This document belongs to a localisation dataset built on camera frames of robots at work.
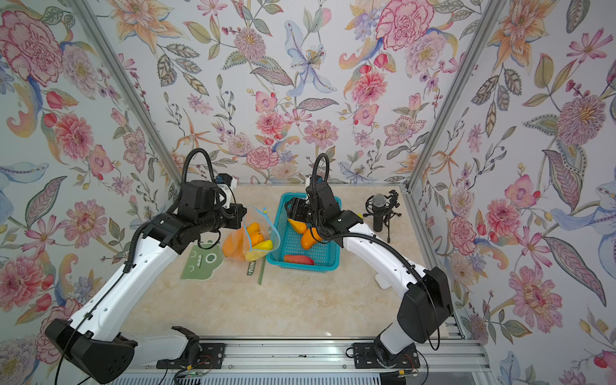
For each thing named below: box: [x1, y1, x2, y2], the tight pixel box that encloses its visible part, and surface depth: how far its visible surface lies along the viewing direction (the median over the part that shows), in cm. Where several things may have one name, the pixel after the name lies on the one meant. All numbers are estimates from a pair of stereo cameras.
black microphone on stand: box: [362, 189, 402, 244], surface depth 92 cm
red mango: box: [283, 254, 316, 266], surface depth 92 cm
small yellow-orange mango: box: [287, 218, 308, 235], surface depth 103 cm
